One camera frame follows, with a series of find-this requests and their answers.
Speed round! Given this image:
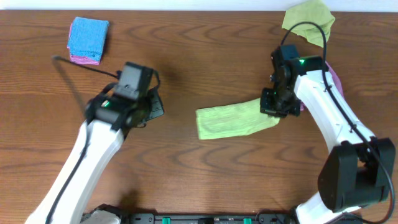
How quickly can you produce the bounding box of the light green cloth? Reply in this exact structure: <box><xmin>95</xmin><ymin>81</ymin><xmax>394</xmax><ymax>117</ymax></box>
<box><xmin>196</xmin><ymin>98</ymin><xmax>280</xmax><ymax>140</ymax></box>

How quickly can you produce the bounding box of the folded pink cloth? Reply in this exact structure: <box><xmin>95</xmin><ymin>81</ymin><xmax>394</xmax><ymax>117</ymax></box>
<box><xmin>67</xmin><ymin>41</ymin><xmax>105</xmax><ymax>65</ymax></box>

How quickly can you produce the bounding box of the right black cable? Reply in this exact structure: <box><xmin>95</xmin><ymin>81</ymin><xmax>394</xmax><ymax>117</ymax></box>
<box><xmin>280</xmin><ymin>21</ymin><xmax>396</xmax><ymax>224</ymax></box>

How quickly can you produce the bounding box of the folded blue cloth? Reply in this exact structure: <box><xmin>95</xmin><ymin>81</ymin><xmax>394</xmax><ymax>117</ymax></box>
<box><xmin>68</xmin><ymin>17</ymin><xmax>109</xmax><ymax>57</ymax></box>

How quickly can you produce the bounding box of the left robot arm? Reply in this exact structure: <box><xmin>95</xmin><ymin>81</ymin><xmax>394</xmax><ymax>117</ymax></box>
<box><xmin>26</xmin><ymin>62</ymin><xmax>164</xmax><ymax>223</ymax></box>

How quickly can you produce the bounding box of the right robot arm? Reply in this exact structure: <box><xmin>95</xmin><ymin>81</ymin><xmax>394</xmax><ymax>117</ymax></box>
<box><xmin>260</xmin><ymin>45</ymin><xmax>396</xmax><ymax>223</ymax></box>

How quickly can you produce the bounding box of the crumpled olive green cloth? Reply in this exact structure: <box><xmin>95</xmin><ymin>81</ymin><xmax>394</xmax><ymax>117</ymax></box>
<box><xmin>282</xmin><ymin>0</ymin><xmax>335</xmax><ymax>47</ymax></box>

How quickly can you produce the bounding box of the crumpled purple cloth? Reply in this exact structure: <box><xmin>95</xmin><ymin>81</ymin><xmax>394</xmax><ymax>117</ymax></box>
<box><xmin>300</xmin><ymin>61</ymin><xmax>345</xmax><ymax>111</ymax></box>

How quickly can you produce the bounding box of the black mounting rail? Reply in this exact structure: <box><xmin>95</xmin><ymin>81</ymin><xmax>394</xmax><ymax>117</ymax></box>
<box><xmin>80</xmin><ymin>203</ymin><xmax>363</xmax><ymax>224</ymax></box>

